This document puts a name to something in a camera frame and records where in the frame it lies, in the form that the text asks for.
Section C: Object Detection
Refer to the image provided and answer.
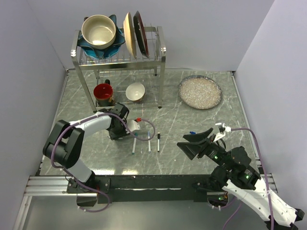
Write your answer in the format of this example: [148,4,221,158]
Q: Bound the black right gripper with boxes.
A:
[176,127,232,170]

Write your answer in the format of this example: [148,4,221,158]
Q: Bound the small pen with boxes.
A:
[131,138,137,155]

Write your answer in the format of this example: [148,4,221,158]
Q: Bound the white marker with purple tip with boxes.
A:
[148,131,152,153]

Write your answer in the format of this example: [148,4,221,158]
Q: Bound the thin white pen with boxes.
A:
[157,132,161,152]

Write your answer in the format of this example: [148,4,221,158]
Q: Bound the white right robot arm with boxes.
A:
[177,123,305,230]

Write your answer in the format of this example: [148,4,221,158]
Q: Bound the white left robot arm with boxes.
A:
[43,103,129,193]

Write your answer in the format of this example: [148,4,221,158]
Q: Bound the red and black mug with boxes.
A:
[94,79,114,107]

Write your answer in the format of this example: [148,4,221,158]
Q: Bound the white ceramic bowl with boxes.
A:
[125,82,145,102]

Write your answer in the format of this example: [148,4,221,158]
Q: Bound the speckled brown plate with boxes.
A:
[178,75,222,110]

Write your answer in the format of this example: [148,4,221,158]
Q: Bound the steel dish rack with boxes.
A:
[71,26,166,112]

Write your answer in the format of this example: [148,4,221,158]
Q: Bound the blue flower-shaped dish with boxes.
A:
[77,14,125,59]

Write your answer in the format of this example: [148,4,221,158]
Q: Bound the cream upright plate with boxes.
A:
[123,12,137,58]

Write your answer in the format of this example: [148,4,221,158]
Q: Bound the large beige bowl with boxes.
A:
[81,15,117,49]

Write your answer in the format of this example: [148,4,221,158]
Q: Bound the dark red upright plate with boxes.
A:
[133,11,149,58]

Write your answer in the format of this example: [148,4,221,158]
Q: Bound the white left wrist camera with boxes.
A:
[127,119,140,132]

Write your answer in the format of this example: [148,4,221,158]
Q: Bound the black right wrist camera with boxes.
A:
[213,122,231,142]

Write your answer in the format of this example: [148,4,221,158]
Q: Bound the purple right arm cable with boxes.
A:
[223,128,275,230]

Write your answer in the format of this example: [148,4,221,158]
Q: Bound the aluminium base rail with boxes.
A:
[12,176,288,230]

